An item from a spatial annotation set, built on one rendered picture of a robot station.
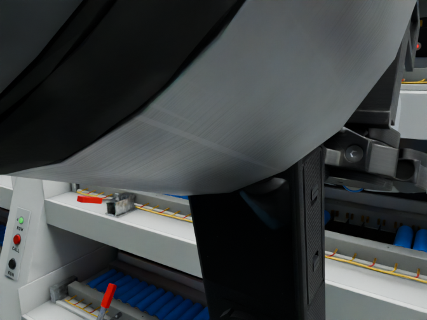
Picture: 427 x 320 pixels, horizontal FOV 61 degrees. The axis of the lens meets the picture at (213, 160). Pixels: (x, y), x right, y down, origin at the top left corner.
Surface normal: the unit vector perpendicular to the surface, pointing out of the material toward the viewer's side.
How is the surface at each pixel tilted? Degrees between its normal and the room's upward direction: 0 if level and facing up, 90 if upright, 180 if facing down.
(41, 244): 90
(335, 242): 109
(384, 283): 19
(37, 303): 90
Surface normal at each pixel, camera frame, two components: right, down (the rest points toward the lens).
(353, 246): -0.54, 0.20
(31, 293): 0.84, 0.12
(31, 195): -0.51, -0.13
